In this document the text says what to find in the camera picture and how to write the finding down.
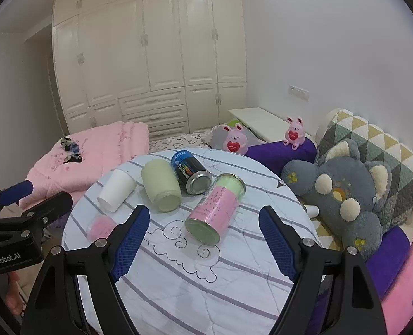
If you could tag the pink translucent plastic cup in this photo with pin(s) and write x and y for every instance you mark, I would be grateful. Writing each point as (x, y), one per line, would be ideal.
(100, 227)

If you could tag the triangle pattern quilted cushion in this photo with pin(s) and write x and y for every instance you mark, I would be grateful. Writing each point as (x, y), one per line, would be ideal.
(374, 144)

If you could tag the dark keys bundle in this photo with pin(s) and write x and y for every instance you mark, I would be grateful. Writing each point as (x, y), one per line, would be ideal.
(72, 150)

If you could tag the white paper cup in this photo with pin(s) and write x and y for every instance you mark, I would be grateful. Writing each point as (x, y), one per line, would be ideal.
(118, 187)

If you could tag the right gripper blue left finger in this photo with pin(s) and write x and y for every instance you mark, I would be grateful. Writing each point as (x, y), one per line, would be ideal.
(125, 241)

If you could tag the grey plush elephant toy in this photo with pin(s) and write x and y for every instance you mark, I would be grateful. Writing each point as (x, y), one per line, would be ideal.
(348, 192)

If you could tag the white wall socket plate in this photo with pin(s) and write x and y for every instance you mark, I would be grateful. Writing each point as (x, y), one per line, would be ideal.
(299, 93)

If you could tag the pink bunny plush right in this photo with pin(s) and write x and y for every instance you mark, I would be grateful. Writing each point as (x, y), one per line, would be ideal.
(295, 134)

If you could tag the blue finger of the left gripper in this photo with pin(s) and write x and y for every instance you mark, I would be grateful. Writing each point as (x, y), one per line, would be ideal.
(15, 193)

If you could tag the blue black CoolTowel can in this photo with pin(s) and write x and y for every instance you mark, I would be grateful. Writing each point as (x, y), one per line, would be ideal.
(192, 175)

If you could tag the pink fleece blanket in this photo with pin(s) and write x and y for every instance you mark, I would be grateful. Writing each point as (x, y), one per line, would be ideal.
(397, 305)

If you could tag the pink bunny plush left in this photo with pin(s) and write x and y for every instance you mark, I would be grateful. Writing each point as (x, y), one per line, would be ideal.
(236, 140)

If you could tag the white striped tablecloth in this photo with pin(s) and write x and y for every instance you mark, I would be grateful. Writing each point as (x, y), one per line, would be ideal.
(177, 285)

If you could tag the folded pink quilt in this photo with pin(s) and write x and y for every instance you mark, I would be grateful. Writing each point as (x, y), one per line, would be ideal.
(102, 148)

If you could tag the light green plastic cup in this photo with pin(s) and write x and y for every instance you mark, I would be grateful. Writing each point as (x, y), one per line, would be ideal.
(161, 185)

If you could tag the pink bunny plush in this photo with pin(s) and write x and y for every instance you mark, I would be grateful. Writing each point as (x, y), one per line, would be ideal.
(295, 134)
(236, 140)

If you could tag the pink green labelled can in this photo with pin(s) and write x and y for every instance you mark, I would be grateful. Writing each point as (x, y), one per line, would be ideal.
(209, 220)

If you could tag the white bedside table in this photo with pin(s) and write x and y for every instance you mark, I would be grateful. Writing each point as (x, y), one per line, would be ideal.
(265, 125)

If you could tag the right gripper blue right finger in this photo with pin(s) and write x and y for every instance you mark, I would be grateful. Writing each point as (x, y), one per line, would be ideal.
(282, 241)

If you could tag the heart pattern bed sheet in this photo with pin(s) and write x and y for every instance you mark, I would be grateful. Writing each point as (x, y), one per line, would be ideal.
(179, 142)

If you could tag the cream white wardrobe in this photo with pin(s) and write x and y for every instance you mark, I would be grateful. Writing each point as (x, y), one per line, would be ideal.
(177, 65)

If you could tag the purple blanket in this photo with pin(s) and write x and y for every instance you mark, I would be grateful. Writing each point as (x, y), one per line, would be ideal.
(275, 155)

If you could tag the small white cup by plush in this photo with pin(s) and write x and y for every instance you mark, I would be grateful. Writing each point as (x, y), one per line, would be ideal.
(312, 211)

